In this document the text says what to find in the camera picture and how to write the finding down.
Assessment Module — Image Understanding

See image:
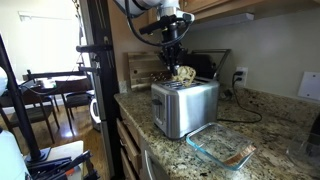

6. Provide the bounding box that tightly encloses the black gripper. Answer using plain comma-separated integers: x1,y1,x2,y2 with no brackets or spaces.
161,22,187,76

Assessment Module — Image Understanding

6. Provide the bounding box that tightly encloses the bread slice with large hole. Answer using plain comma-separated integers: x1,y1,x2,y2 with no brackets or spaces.
172,65,197,88

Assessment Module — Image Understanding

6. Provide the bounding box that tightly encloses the stainless steel two-slot toaster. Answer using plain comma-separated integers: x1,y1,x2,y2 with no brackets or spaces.
150,78,220,140

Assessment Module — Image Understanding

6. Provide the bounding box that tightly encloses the toasted brown bread slice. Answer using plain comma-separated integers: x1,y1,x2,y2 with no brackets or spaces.
223,144,256,168

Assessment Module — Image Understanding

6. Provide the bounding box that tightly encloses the black panini grill press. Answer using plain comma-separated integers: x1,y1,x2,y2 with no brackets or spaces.
179,48,232,82

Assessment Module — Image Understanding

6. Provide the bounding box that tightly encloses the large wooden cutting board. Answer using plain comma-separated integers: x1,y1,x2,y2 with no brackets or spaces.
126,51,173,91

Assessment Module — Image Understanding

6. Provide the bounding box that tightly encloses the white under-cabinet light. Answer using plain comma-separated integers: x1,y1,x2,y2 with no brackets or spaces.
189,12,255,33

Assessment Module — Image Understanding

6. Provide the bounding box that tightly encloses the tall black column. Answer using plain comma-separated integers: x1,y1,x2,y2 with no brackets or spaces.
87,0,122,178

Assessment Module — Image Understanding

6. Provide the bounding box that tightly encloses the wooden upper cabinet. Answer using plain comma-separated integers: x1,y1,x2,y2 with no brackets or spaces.
146,0,320,23

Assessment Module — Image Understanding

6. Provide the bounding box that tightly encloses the clear glass baking dish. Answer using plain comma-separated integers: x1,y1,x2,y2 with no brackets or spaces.
185,122,257,172

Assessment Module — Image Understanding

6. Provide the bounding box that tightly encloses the wooden drawer stack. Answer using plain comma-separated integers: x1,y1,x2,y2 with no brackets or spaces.
114,106,144,180

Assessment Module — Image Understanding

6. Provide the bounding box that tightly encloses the dark wooden dining chair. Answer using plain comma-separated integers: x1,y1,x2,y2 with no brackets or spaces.
0,89,61,145
54,78,95,131

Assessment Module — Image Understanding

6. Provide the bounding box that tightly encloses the dark dining table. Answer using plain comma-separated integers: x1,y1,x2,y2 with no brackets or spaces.
23,75,94,98

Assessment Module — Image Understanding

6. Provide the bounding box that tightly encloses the small light table top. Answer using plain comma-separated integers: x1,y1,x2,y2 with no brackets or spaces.
23,139,85,180

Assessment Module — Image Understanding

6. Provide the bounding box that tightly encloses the clear drinking glass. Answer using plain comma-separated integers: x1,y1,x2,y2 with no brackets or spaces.
286,133,318,168

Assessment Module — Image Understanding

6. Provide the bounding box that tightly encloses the black tripod pole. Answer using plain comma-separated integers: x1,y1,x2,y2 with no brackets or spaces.
0,33,52,164

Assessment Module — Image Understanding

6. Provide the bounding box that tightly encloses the white rounded object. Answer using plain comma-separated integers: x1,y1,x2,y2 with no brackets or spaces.
0,128,31,180

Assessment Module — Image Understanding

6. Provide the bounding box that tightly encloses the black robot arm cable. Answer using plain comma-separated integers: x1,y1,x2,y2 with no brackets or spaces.
124,0,193,48

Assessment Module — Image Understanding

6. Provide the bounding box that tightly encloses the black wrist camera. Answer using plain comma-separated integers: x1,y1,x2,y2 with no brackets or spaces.
139,12,196,36

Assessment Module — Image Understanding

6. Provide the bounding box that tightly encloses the black power cable with plug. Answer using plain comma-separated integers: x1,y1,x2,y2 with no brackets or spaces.
217,70,263,124
232,76,244,86

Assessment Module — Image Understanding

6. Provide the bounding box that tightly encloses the white wall outlet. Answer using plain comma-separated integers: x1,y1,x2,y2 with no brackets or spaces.
234,66,249,88

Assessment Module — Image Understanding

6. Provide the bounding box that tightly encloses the black stereo camera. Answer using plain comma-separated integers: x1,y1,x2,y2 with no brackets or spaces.
75,44,113,54

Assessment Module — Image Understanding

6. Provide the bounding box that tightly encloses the curved silver dishwasher handle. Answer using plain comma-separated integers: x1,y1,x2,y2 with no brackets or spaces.
143,149,158,180

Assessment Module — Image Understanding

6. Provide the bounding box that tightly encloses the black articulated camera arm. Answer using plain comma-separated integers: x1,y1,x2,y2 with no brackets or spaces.
25,53,101,81

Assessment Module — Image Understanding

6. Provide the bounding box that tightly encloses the black clamp with orange handle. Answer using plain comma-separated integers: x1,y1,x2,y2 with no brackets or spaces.
49,149,101,180

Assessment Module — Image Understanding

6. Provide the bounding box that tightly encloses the white switch plate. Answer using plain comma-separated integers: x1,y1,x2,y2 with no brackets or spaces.
297,71,320,102

